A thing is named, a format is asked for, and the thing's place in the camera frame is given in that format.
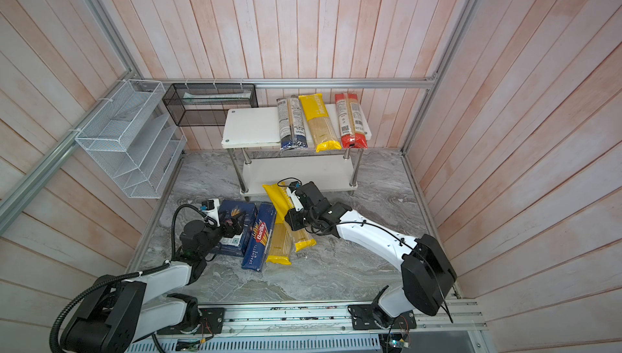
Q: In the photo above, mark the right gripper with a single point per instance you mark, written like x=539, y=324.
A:
x=293, y=215

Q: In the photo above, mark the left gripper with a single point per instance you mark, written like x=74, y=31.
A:
x=237, y=229

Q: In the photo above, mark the yellow pasta package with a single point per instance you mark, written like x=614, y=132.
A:
x=281, y=242
x=277, y=194
x=319, y=123

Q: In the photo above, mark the brown blue spaghetti package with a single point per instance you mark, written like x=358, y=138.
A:
x=291, y=125

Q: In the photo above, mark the red spaghetti package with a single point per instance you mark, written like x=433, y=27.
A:
x=350, y=118

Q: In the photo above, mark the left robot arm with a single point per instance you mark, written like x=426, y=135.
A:
x=117, y=311

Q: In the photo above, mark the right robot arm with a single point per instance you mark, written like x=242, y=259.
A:
x=427, y=276

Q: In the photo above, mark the blue Barilla pasta box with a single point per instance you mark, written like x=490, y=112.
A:
x=237, y=245

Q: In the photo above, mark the blue spaghetti bag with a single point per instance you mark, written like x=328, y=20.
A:
x=262, y=230

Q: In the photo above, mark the white two-tier shelf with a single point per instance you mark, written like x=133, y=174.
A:
x=252, y=139

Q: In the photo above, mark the black mesh basket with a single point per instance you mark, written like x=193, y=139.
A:
x=207, y=104

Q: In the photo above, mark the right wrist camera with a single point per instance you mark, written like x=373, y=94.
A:
x=307, y=197

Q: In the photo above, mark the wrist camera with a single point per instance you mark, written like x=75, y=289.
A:
x=307, y=197
x=210, y=208

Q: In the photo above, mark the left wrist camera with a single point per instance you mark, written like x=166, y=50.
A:
x=210, y=208

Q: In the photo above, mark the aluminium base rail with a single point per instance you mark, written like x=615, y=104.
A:
x=324, y=327

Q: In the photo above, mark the white wire mesh rack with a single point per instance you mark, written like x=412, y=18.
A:
x=137, y=147

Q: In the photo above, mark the aluminium frame horizontal bar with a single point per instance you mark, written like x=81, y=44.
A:
x=317, y=83

